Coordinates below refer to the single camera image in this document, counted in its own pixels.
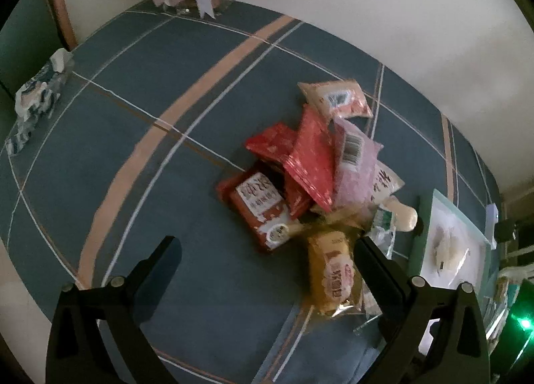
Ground large red snack packet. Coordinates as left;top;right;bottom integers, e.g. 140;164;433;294
283;104;337;213

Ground brown white wafer packet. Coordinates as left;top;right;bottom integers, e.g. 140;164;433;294
216;162;302;254

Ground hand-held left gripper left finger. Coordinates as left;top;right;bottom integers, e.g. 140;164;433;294
46;236;183;384

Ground small red snack packet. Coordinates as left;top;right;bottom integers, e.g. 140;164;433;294
285;171;314;219

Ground red candy packet white print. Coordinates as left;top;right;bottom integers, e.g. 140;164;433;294
245;123;308;164

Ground white packet black characters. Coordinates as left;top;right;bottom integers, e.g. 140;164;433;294
370;160;405;205

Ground green snack packet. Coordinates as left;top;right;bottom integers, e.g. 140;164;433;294
367;208;397;260

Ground pink snack packet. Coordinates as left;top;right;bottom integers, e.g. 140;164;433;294
333;117;383;212

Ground light green tray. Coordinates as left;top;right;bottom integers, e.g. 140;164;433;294
418;189;493;290

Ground white power strip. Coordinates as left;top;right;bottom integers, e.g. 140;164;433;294
486;203;500;252

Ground yellow bread packet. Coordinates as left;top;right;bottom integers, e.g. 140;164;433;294
306;229;364;319

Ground white bun clear wrapper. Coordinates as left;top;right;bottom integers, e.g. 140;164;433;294
433;223;472;277

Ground black power adapter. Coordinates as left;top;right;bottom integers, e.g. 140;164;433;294
496;218;519;244

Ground orange beige snack packet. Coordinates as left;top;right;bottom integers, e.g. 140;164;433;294
298;79;374;120

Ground wrapped white bun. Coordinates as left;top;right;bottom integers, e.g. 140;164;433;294
384;196;418;233

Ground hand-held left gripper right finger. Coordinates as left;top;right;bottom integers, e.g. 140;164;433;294
354;236;491;384

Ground blue white tissue pack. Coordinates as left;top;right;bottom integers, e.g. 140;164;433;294
7;48;76;155

